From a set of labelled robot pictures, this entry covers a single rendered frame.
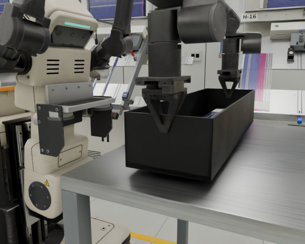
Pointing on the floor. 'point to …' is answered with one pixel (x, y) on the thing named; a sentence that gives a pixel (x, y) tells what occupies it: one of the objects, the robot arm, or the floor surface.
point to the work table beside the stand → (209, 190)
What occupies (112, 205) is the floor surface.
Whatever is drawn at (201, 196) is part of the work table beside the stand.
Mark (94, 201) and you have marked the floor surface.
